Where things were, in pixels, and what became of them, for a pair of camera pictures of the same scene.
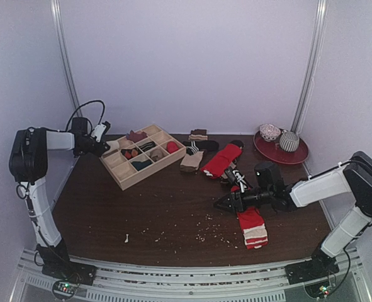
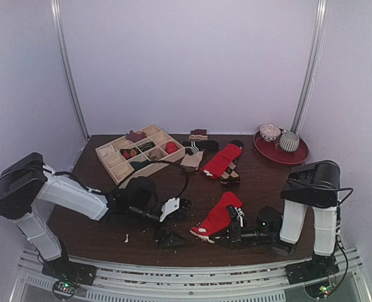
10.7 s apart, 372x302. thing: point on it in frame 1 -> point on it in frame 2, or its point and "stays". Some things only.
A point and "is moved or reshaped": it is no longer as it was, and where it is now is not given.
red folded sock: x=219 y=162 stays
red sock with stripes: x=255 y=232 is moved or reshaped
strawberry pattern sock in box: x=130 y=153 stays
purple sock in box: x=137 y=136 stays
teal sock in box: x=139 y=165 stays
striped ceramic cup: x=289 y=141 stays
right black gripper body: x=238 y=204 -> x=233 y=231
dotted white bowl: x=269 y=132 stays
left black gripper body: x=97 y=151 -> x=137 y=212
